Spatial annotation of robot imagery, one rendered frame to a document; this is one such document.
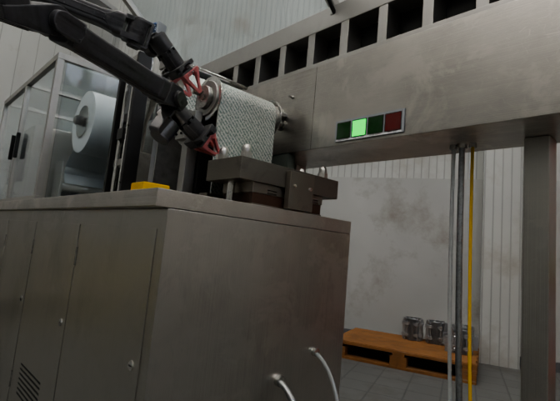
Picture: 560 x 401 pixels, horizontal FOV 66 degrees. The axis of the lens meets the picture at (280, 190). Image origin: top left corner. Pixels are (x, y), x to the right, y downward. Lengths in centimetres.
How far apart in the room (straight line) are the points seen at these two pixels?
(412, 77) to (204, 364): 93
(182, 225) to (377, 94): 72
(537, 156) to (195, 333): 95
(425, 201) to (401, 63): 311
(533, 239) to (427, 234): 312
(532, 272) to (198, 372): 84
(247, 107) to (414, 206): 314
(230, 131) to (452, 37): 69
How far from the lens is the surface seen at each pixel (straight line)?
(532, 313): 125
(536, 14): 123
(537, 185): 126
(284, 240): 115
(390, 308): 439
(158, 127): 121
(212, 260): 101
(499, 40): 123
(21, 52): 596
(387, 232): 438
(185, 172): 136
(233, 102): 140
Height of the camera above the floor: 79
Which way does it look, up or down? 8 degrees up
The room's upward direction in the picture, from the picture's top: 5 degrees clockwise
